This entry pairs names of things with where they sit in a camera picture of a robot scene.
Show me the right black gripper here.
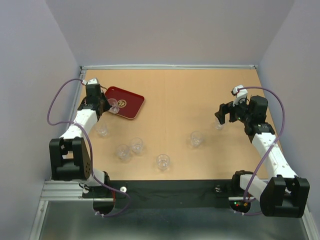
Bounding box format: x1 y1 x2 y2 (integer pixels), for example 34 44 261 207
214 96 252 124

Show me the clear glass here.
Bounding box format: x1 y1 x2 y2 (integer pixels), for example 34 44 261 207
214 118 224 131
130 137 144 155
94 120 109 137
115 144 131 163
190 131 204 148
155 153 171 171

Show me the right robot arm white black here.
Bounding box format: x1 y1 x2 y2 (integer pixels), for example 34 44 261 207
214 95 310 218

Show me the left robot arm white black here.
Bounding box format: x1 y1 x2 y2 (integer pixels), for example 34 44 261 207
49 82 111 197

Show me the red rectangular tray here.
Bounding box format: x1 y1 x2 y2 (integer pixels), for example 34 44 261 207
105 86 145 120

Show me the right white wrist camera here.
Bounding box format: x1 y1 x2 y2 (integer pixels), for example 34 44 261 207
231 85 248 107

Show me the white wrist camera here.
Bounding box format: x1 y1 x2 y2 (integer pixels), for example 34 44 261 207
81 78 99 86
231 85 248 107

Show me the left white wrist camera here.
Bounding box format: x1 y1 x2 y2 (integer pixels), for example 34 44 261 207
81 78 99 86

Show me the aluminium left rail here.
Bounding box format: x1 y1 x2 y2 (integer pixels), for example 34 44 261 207
69 69 87 121

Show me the aluminium rail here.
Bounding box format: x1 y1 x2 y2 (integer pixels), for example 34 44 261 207
80 64 257 70
69 69 87 121
40 180 83 201

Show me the aluminium back rail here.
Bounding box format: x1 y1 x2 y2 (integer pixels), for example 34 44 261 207
80 64 257 70

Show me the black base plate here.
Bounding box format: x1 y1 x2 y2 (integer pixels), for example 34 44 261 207
107 179 244 209

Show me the aluminium front rail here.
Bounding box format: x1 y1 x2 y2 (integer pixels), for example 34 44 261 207
40 180 83 201

